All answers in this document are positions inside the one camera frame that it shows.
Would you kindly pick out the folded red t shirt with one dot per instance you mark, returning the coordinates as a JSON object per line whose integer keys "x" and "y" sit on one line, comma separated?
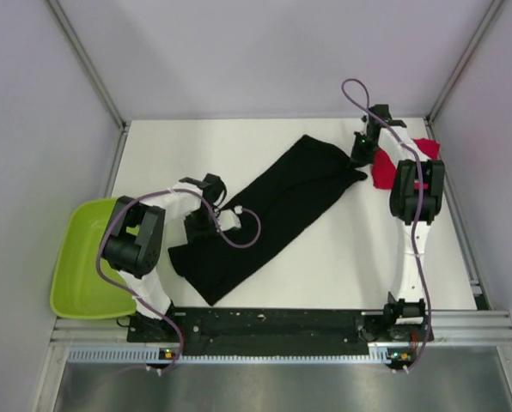
{"x": 383, "y": 170}

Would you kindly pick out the aluminium frame post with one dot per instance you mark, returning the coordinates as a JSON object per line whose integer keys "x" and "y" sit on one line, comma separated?
{"x": 487, "y": 22}
{"x": 85, "y": 62}

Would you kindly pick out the black t shirt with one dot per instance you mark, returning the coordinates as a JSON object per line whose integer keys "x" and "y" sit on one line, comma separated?
{"x": 283, "y": 201}

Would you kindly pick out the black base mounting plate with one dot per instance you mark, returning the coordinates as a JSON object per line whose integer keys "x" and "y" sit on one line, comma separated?
{"x": 274, "y": 332}

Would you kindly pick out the right aluminium frame post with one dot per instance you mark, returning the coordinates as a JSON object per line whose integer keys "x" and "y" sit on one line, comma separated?
{"x": 487, "y": 22}

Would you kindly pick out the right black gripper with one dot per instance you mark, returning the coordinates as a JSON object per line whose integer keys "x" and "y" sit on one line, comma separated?
{"x": 356, "y": 158}

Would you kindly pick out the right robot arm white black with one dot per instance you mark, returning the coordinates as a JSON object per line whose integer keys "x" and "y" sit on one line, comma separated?
{"x": 415, "y": 200}

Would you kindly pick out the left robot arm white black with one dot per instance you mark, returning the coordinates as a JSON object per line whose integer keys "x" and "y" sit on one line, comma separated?
{"x": 137, "y": 231}

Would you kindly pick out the lime green plastic bin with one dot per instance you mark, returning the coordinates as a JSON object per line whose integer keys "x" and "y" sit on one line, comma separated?
{"x": 77, "y": 291}

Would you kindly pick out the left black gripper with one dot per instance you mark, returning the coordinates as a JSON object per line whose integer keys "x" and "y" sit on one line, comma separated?
{"x": 192, "y": 234}

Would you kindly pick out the left aluminium frame post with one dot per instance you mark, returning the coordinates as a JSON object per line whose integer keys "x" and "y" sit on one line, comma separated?
{"x": 85, "y": 62}

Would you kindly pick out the grey slotted cable duct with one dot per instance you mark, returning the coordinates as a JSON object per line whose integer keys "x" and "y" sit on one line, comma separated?
{"x": 159, "y": 356}

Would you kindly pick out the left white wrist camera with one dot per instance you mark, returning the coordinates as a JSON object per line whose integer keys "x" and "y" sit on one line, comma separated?
{"x": 229, "y": 219}

